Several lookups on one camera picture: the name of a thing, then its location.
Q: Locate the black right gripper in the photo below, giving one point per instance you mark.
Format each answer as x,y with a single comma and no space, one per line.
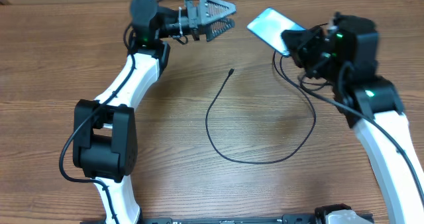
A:
303,44

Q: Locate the blue Galaxy smartphone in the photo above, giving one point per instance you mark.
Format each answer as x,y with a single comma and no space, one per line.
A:
269,25

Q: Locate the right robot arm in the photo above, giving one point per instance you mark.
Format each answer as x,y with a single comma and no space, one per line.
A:
344,54

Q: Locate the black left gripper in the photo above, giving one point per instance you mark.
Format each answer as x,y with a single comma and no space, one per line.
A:
199,16

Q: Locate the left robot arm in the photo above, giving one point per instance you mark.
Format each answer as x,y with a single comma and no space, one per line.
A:
104,142

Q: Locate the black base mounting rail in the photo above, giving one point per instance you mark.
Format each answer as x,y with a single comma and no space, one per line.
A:
298,218

